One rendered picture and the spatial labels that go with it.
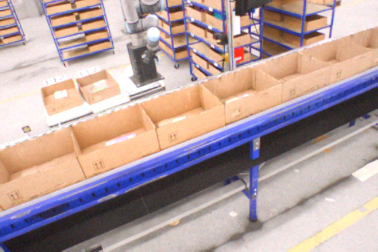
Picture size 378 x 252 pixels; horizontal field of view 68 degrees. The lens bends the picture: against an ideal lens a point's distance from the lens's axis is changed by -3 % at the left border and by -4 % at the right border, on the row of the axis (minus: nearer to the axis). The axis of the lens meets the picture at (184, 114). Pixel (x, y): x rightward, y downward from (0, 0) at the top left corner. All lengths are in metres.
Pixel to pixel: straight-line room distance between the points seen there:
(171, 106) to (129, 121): 0.27
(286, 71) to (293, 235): 1.15
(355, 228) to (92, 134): 1.88
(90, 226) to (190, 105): 0.90
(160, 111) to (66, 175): 0.65
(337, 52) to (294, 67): 0.42
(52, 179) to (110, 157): 0.28
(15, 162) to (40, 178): 0.33
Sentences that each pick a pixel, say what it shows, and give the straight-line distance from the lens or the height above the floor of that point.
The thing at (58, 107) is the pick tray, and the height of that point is 0.80.
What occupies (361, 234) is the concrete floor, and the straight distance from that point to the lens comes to 2.41.
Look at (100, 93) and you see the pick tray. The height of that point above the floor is 0.82.
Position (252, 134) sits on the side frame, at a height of 0.81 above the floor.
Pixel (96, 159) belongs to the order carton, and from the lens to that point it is 1.45.
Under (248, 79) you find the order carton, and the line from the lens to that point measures 1.98.
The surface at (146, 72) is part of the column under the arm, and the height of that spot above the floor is 0.84.
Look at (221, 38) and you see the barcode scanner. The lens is 2.49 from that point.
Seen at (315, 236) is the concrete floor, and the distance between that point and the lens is 2.31.
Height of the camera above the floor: 1.88
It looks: 33 degrees down
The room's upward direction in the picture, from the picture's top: 8 degrees counter-clockwise
